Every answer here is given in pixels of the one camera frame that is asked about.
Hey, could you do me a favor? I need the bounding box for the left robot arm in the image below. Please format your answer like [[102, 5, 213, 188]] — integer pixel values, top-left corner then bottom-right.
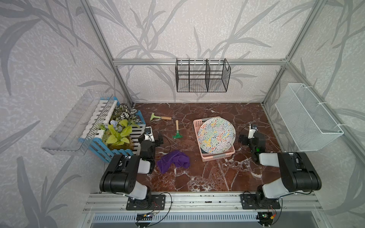
[[99, 134, 163, 200]]

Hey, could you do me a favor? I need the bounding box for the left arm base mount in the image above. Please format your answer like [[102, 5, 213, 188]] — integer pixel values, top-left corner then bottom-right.
[[126, 194, 166, 211]]

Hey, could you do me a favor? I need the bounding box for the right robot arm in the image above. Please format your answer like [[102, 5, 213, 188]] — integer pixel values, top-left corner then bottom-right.
[[239, 134, 322, 200]]

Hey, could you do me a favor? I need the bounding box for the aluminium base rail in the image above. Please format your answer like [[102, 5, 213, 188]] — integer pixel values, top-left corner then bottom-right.
[[83, 192, 323, 213]]

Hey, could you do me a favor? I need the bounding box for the green artificial plant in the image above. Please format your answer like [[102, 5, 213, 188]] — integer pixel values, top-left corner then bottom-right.
[[99, 104, 140, 150]]

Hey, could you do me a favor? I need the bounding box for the white mesh wall basket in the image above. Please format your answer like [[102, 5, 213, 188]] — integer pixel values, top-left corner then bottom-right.
[[275, 83, 344, 152]]

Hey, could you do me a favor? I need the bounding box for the blue white wooden crate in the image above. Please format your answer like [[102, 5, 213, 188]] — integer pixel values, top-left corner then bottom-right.
[[88, 102, 146, 162]]

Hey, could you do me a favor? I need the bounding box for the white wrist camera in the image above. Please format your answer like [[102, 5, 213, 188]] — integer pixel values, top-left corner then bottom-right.
[[144, 126, 155, 142], [248, 124, 258, 139]]

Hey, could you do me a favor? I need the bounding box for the pink plastic basket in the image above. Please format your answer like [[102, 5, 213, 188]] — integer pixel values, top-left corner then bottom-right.
[[193, 116, 236, 162]]

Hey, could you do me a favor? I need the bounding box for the black wire wall basket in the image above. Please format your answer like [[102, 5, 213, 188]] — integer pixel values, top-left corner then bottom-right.
[[175, 59, 231, 93]]

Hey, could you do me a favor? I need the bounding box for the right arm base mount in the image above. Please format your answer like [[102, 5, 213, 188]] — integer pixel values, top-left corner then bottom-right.
[[240, 193, 281, 210]]

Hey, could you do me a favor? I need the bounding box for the clear acrylic shelf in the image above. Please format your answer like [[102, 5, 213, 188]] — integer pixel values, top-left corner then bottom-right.
[[41, 90, 118, 156]]

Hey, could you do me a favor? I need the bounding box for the light green hoe tool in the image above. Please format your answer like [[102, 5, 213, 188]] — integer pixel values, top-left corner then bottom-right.
[[150, 113, 172, 122]]

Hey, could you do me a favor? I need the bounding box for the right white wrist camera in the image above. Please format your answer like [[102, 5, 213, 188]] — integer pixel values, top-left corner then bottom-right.
[[248, 124, 258, 139]]

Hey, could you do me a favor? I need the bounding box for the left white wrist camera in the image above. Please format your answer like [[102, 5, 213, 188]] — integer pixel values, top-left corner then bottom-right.
[[144, 126, 155, 142]]

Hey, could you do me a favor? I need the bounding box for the colourful squiggle round plate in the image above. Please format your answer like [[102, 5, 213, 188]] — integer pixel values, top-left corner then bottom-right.
[[197, 117, 236, 154]]

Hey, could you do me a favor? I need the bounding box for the purple microfiber cloth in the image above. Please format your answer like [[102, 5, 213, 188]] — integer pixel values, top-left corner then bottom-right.
[[157, 150, 190, 174]]

